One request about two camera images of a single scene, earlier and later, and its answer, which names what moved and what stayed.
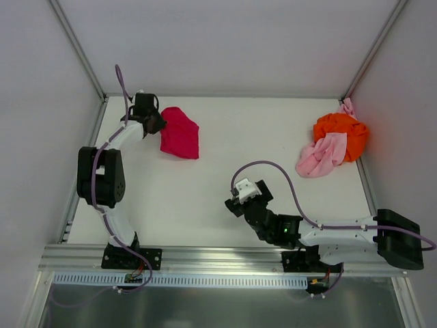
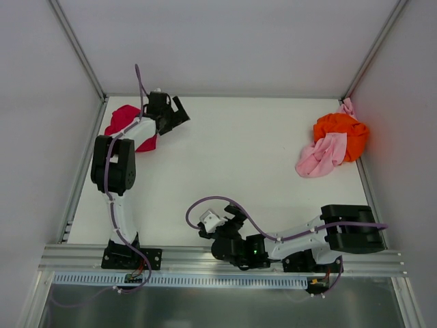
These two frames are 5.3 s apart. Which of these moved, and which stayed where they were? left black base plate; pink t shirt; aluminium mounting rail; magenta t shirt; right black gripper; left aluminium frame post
Moved: magenta t shirt; right black gripper
Stayed: left aluminium frame post; left black base plate; aluminium mounting rail; pink t shirt
